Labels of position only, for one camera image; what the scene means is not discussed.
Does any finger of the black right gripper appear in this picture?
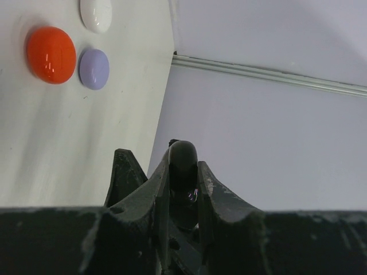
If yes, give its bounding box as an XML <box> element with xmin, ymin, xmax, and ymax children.
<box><xmin>169</xmin><ymin>220</ymin><xmax>206</xmax><ymax>274</ymax></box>
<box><xmin>104</xmin><ymin>149</ymin><xmax>147</xmax><ymax>207</ymax></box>

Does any orange earbud charging case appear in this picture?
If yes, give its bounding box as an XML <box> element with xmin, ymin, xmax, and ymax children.
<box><xmin>26</xmin><ymin>26</ymin><xmax>76</xmax><ymax>84</ymax></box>

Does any black earbud charging case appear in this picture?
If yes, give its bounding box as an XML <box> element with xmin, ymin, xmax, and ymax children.
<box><xmin>168</xmin><ymin>139</ymin><xmax>198</xmax><ymax>232</ymax></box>

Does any lilac earbud charging case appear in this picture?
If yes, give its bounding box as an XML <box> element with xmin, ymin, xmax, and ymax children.
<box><xmin>79</xmin><ymin>48</ymin><xmax>110</xmax><ymax>91</ymax></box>

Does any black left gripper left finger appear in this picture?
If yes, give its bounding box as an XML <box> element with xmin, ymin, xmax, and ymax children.
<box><xmin>1</xmin><ymin>158</ymin><xmax>169</xmax><ymax>274</ymax></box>

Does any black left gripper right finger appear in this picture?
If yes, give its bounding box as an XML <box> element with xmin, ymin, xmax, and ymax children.
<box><xmin>198</xmin><ymin>162</ymin><xmax>366</xmax><ymax>274</ymax></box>

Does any white earbud charging case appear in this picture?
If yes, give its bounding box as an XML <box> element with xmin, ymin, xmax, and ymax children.
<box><xmin>79</xmin><ymin>0</ymin><xmax>112</xmax><ymax>34</ymax></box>

